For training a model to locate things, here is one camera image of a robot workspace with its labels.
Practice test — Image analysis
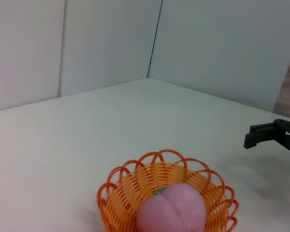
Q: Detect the orange plastic woven basket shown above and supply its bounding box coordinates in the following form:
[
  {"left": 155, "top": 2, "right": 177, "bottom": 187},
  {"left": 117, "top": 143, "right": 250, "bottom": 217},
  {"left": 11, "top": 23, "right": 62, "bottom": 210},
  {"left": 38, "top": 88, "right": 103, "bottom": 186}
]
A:
[{"left": 97, "top": 149, "right": 239, "bottom": 232}]

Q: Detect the pink toy peach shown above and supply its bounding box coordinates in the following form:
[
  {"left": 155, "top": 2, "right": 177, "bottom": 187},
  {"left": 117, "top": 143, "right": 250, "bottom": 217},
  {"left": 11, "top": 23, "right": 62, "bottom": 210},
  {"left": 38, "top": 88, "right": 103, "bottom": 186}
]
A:
[{"left": 136, "top": 182, "right": 207, "bottom": 232}]

